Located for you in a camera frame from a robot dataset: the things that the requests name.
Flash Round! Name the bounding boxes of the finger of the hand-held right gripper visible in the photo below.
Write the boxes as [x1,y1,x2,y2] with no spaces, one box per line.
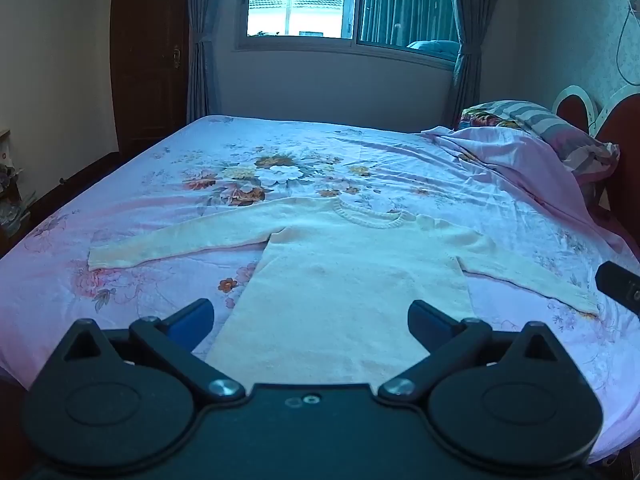
[596,260,640,317]

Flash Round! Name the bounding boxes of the bed with floral sheet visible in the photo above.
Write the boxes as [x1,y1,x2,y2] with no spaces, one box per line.
[0,114,640,466]

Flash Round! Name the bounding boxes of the pink blanket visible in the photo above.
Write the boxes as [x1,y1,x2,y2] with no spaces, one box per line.
[422,125,640,261]

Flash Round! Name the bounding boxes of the cluttered side shelf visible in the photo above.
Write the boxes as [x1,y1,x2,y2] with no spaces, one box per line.
[0,129,36,256]

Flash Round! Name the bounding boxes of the brown wooden headboard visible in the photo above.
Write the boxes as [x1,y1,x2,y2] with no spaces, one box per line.
[552,85,640,281]

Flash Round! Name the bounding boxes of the grey curtain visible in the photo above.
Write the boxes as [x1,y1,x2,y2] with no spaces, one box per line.
[186,0,223,123]
[447,0,506,128]

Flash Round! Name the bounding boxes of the cream knitted sweater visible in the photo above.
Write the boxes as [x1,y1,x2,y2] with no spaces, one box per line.
[88,195,601,386]

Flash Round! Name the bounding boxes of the striped floral pillow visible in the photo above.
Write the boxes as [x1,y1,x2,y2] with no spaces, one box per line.
[459,100,621,178]

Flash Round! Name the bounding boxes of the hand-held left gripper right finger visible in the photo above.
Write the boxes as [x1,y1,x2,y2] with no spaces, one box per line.
[377,300,573,404]

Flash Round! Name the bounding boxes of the thin wall cable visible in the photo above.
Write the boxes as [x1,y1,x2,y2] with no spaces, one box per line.
[615,0,640,88]

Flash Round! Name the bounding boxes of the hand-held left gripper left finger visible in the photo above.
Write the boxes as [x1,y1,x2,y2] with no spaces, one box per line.
[62,298,247,404]

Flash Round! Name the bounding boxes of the dark wooden door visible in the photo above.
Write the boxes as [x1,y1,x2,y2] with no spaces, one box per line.
[110,0,191,161]

